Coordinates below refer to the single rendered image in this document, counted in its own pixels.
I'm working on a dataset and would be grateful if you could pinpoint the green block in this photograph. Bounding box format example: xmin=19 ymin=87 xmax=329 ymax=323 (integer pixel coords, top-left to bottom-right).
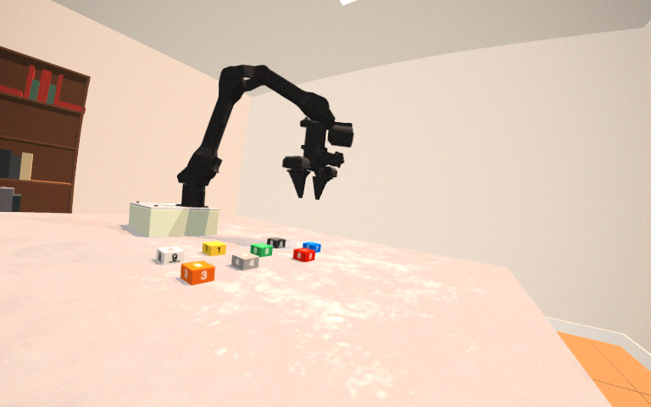
xmin=250 ymin=243 xmax=273 ymax=258

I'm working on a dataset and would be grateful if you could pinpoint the blue block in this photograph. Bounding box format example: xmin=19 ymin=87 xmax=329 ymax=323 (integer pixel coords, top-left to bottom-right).
xmin=302 ymin=242 xmax=321 ymax=254

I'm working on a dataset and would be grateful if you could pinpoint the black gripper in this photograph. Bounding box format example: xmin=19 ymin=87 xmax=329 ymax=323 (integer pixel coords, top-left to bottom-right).
xmin=282 ymin=141 xmax=337 ymax=200

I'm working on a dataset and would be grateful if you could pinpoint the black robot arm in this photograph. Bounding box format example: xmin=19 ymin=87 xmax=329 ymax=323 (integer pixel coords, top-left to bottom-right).
xmin=175 ymin=64 xmax=353 ymax=208

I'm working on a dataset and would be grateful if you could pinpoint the red block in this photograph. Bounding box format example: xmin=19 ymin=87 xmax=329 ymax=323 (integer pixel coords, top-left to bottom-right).
xmin=292 ymin=248 xmax=315 ymax=262

